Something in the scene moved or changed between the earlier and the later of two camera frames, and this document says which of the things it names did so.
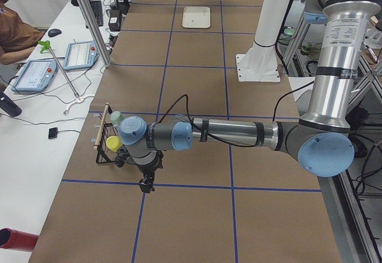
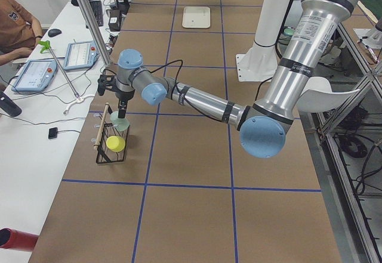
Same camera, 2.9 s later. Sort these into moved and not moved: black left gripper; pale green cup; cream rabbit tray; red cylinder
Moved: black left gripper
Not moved: red cylinder; cream rabbit tray; pale green cup
